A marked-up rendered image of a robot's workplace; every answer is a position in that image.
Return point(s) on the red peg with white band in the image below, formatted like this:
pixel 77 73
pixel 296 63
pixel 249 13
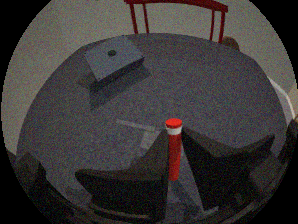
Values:
pixel 174 127

